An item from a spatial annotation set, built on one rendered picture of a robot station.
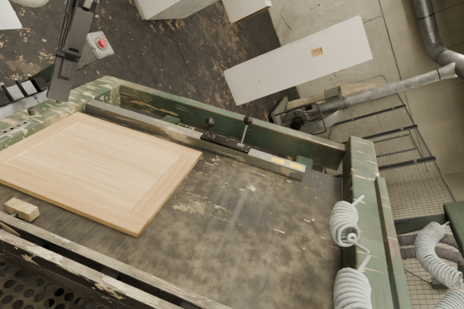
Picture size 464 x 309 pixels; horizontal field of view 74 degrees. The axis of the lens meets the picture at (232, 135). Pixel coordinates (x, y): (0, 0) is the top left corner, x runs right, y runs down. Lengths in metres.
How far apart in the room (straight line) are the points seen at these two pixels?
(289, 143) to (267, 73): 3.32
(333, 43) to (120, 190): 3.84
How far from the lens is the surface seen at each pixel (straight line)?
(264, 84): 4.70
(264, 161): 1.17
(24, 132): 1.27
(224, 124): 1.42
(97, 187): 1.02
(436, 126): 9.59
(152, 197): 0.97
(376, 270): 0.86
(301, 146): 1.39
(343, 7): 8.85
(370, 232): 0.94
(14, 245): 0.84
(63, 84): 0.58
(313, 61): 4.52
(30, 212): 0.96
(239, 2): 5.94
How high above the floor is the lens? 1.98
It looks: 26 degrees down
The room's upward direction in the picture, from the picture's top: 73 degrees clockwise
